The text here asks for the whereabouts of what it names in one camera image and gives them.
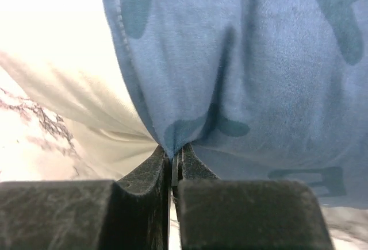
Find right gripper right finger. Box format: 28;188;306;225
171;144;334;249

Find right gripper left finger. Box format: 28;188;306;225
1;147;170;249

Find white pillow with red logo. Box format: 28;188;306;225
1;0;157;181

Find blue lettered pillowcase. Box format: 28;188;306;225
103;0;367;209

